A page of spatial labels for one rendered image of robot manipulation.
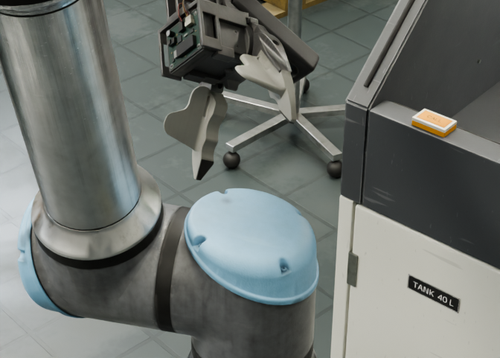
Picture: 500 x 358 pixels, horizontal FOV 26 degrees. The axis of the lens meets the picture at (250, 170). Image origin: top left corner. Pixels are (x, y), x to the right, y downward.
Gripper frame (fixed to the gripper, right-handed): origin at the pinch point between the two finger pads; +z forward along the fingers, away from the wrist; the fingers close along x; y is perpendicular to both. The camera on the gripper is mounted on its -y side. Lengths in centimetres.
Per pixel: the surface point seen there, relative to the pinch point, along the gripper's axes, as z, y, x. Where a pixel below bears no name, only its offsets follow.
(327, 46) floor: -133, -170, -152
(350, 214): -11, -44, -30
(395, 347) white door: 6, -57, -37
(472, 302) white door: 4, -53, -19
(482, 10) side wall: -39, -58, -11
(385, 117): -18.4, -36.9, -14.6
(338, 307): -2, -52, -44
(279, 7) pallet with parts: -157, -167, -169
